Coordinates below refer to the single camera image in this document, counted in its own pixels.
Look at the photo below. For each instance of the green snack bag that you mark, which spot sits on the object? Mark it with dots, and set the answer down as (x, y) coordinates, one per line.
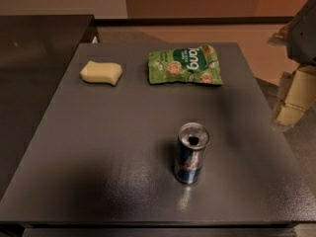
(199, 65)

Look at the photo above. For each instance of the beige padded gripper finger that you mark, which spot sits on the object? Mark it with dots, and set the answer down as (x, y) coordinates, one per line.
(295, 95)

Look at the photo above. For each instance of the yellow sponge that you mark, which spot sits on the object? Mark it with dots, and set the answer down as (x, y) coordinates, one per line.
(101, 72)

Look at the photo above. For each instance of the redbull can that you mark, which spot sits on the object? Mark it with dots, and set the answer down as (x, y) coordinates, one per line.
(193, 139)

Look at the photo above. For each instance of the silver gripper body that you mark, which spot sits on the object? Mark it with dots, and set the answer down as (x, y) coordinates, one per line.
(303, 39)

